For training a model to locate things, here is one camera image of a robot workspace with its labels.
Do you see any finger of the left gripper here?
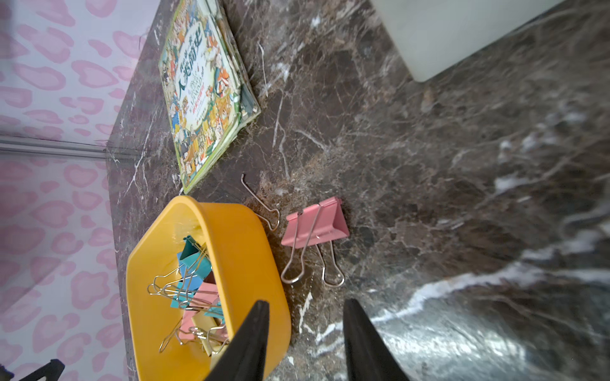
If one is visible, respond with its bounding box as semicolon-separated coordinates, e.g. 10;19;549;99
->
21;359;65;381

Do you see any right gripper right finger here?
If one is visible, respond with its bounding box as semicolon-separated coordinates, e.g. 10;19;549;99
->
343;298;409;380

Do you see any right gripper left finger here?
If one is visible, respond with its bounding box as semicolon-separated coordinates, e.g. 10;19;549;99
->
205;300;270;381

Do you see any teal binder clip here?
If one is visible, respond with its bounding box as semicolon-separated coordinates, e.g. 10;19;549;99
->
146;236;225;322

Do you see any yellow plastic storage tray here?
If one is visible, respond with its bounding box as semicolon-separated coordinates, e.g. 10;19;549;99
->
125;196;292;380

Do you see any pink binder clip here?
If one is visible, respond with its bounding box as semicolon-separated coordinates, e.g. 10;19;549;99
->
280;197;349;288

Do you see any yellow binder clip in tray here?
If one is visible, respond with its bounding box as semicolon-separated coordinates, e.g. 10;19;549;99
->
189;311;230;357

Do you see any illustrated children's history book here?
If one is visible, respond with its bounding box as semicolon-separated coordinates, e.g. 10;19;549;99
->
158;1;261;193

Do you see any white plastic file organizer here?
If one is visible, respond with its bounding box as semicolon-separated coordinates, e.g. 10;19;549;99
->
372;0;559;83

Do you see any loose silver wire handle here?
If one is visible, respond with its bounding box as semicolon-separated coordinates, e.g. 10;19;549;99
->
240;173;281;232

